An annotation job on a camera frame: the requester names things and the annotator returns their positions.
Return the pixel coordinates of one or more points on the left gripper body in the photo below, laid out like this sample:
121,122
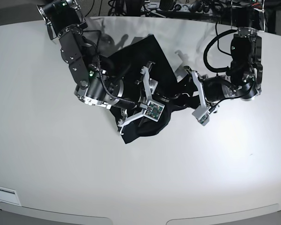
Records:
208,90

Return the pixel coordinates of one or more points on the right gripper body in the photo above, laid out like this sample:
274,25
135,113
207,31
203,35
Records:
149,86

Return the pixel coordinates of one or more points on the black T-shirt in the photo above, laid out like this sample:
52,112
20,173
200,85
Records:
124,81

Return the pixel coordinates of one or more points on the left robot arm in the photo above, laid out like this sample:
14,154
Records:
243,77

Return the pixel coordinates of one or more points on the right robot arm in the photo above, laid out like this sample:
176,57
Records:
97,82

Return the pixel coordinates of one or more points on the white power strip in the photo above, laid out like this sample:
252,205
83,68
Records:
177,10

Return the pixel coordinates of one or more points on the black chair back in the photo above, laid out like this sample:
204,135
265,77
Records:
133,7

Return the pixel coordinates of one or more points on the white label on table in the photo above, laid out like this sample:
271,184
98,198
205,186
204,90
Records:
9,196

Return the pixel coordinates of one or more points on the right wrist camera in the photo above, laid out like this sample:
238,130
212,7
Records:
154,110

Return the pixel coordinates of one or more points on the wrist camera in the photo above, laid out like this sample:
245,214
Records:
202,115
154,110

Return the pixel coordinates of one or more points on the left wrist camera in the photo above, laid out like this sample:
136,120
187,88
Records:
202,115

